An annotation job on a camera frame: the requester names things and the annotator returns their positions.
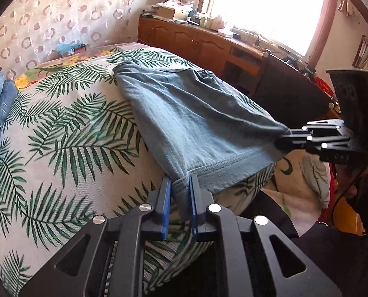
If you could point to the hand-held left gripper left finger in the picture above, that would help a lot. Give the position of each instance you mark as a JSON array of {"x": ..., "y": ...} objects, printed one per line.
[{"x": 167, "y": 213}]

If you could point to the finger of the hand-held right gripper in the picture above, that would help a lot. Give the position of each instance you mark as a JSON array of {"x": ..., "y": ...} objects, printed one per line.
[
  {"x": 323, "y": 127},
  {"x": 295, "y": 144}
]

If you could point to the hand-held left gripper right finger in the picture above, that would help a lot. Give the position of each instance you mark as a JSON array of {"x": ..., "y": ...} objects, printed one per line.
[{"x": 194, "y": 213}]

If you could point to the light blue pants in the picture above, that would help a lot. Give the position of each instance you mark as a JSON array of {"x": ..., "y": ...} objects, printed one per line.
[{"x": 196, "y": 123}]

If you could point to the cream printed cloth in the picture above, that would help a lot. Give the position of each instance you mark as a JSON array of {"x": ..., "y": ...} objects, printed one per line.
[{"x": 307, "y": 185}]

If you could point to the palm leaf bed sheet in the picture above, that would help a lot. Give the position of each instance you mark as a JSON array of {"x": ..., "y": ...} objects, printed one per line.
[{"x": 63, "y": 148}]

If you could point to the wooden framed window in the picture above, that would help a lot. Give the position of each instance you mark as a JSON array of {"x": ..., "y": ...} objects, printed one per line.
[{"x": 264, "y": 6}]

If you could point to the white tissue box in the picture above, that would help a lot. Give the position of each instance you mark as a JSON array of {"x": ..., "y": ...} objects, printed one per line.
[{"x": 224, "y": 32}]

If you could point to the long wooden cabinet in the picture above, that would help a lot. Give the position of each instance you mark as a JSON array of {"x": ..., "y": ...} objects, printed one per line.
[{"x": 187, "y": 41}]

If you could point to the floral blanket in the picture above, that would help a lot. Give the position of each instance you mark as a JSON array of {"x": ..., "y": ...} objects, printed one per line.
[{"x": 75, "y": 60}]

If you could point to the open cardboard box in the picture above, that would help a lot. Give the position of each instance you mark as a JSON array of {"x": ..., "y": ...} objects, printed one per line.
[{"x": 171, "y": 12}]

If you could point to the cardboard box with blue bag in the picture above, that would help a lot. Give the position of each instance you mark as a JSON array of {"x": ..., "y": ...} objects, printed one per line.
[{"x": 69, "y": 48}]

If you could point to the circle patterned sheer curtain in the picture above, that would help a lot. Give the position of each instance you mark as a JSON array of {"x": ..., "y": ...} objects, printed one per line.
[{"x": 48, "y": 15}]

